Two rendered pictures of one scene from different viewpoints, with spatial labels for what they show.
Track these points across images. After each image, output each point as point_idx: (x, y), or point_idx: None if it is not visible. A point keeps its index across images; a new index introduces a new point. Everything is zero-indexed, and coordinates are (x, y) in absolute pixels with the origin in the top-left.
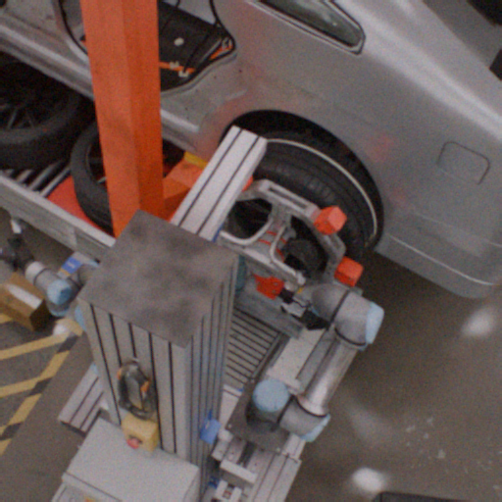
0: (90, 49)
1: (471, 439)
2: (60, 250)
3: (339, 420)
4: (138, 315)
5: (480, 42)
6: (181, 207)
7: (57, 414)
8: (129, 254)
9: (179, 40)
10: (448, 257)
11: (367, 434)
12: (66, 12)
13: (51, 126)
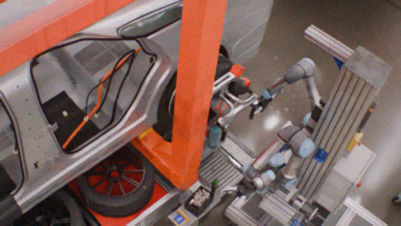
0: (197, 89)
1: (281, 96)
2: None
3: (263, 141)
4: (382, 74)
5: None
6: (341, 53)
7: None
8: (361, 71)
9: (65, 112)
10: (251, 43)
11: (273, 133)
12: (11, 167)
13: (76, 209)
